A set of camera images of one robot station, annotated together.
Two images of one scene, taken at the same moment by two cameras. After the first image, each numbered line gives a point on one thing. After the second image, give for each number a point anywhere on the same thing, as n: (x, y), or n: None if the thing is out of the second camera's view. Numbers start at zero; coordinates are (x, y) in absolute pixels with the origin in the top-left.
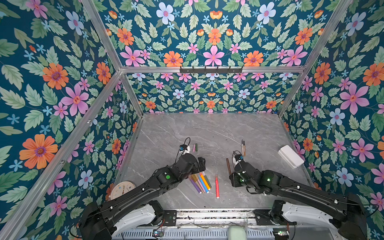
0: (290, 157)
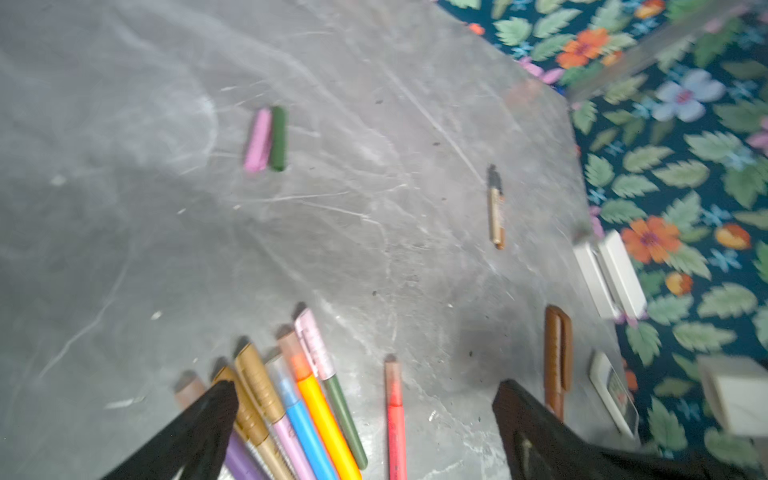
0: (611, 277)
